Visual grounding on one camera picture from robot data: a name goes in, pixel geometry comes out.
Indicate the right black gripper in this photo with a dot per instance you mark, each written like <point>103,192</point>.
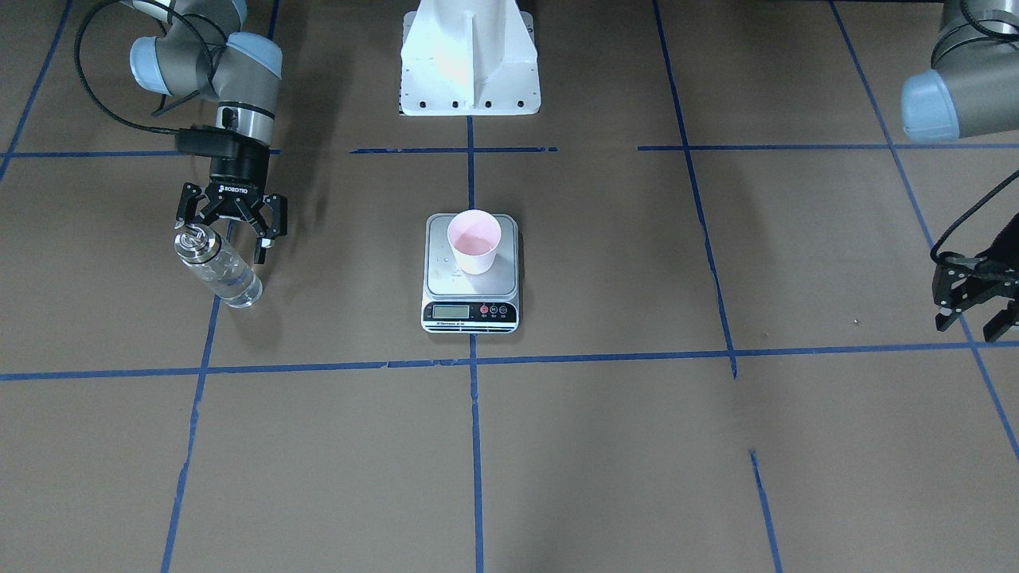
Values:
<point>236,170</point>

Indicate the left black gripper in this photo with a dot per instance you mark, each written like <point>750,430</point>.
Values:
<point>993,274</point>

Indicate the glass sauce bottle metal spout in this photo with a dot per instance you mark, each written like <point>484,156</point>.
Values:
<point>215,262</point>

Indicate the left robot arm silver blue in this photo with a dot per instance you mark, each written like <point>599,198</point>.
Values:
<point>970,88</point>

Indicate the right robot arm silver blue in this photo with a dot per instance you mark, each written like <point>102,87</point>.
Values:
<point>206,54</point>

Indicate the silver digital kitchen scale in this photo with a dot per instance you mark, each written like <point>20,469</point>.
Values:
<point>457,301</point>

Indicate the pink cup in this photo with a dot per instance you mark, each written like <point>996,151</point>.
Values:
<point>474,236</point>

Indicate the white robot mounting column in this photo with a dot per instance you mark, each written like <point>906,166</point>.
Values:
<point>469,58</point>

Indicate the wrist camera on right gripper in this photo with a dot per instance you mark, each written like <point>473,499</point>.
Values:
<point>206,141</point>

